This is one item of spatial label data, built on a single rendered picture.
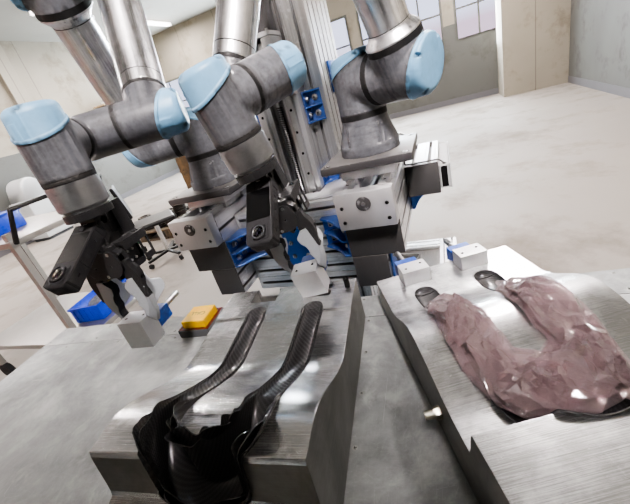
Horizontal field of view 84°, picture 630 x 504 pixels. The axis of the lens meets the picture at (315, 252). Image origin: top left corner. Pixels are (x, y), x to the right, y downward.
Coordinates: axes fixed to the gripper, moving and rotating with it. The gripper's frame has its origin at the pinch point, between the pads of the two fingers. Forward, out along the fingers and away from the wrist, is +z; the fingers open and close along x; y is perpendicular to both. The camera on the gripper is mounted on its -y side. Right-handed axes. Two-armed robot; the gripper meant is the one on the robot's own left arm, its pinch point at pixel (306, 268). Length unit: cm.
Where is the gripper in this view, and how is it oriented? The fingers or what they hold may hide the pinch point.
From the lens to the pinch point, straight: 63.0
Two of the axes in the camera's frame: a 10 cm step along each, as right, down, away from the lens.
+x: -9.0, 2.6, 3.6
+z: 4.2, 7.7, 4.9
